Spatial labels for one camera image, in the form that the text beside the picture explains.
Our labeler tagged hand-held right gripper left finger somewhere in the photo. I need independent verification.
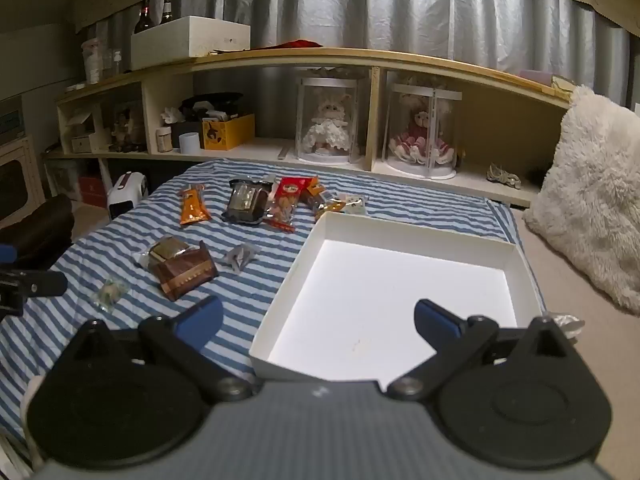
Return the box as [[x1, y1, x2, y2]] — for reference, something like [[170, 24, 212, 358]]
[[50, 296, 252, 403]]

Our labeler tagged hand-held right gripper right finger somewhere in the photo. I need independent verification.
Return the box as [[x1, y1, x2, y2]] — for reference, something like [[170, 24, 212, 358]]
[[387, 299, 583, 402]]

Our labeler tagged white cardboard box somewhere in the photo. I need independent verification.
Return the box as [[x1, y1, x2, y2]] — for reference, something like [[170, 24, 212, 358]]
[[248, 211, 547, 382]]

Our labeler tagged red snack packet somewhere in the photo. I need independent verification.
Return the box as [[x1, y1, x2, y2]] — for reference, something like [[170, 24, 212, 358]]
[[264, 176, 319, 234]]

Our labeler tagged blue striped blanket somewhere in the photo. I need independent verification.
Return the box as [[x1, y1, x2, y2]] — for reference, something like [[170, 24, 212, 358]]
[[0, 159, 548, 476]]

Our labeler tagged dark cushion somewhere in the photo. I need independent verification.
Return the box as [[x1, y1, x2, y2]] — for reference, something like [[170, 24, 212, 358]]
[[0, 193, 76, 267]]

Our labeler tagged small clear snack packet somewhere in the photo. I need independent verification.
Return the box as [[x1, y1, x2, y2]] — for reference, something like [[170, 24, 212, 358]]
[[92, 279, 132, 314]]

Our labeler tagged small grey snack packet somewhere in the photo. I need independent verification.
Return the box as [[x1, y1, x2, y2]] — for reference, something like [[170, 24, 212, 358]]
[[223, 243, 261, 274]]

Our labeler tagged clear gold snack packet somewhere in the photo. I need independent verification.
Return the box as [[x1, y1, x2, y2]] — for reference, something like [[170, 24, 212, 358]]
[[136, 236, 192, 267]]

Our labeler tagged white cabinet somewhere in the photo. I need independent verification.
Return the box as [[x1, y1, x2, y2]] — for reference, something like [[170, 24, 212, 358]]
[[0, 95, 47, 227]]

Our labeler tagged dark snack packet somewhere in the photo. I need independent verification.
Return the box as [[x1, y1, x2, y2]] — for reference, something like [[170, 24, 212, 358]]
[[221, 175, 277, 224]]

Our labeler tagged silver foil bag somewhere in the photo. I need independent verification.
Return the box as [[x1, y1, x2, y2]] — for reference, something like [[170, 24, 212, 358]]
[[542, 312, 586, 344]]

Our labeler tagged small white carton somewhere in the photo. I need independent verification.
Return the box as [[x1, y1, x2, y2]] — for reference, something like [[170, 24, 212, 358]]
[[67, 109, 109, 154]]

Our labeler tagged pale cartoon snack packet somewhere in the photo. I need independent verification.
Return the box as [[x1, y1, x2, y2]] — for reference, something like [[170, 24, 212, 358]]
[[339, 194, 369, 217]]

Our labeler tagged beaded hair accessory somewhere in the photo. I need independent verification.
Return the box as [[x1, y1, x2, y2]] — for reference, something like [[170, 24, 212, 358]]
[[487, 162, 522, 191]]

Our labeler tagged orange and brown snack packet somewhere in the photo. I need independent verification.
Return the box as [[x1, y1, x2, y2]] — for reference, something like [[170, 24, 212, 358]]
[[301, 177, 347, 222]]

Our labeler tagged dark figurine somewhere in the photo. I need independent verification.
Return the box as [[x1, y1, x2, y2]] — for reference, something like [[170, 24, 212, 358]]
[[110, 109, 146, 154]]

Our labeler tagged doll in pink dress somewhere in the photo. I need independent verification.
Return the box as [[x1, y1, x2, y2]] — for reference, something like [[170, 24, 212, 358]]
[[389, 105, 457, 167]]

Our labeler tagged yellow box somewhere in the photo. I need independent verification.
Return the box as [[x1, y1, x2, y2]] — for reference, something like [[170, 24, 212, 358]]
[[201, 113, 256, 151]]

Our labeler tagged fluffy white pillow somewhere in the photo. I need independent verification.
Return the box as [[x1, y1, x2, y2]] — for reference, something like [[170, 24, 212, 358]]
[[522, 85, 640, 317]]

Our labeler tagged clear plastic bottle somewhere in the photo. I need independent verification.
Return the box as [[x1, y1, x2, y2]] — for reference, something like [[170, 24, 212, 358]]
[[82, 38, 104, 85]]

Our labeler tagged black hat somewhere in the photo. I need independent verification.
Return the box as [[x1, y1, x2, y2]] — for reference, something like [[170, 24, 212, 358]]
[[179, 92, 245, 124]]

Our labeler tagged clear round display case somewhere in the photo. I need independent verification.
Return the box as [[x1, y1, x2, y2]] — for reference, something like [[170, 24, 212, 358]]
[[295, 76, 369, 165], [382, 82, 464, 181]]

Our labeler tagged doll in white dress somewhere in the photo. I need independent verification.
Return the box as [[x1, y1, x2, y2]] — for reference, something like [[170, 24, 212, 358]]
[[300, 92, 352, 157]]

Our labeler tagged white storage box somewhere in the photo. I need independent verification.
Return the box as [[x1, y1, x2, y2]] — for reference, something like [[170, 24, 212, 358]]
[[130, 15, 251, 72]]

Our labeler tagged wooden shelf unit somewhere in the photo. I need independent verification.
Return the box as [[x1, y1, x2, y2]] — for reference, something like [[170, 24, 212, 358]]
[[42, 47, 573, 209]]

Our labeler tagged red cloth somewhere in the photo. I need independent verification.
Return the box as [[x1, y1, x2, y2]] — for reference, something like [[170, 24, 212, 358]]
[[273, 38, 326, 51]]

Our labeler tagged grey curtain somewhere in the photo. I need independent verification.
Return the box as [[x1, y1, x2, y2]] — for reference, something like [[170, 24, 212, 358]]
[[75, 0, 632, 107]]

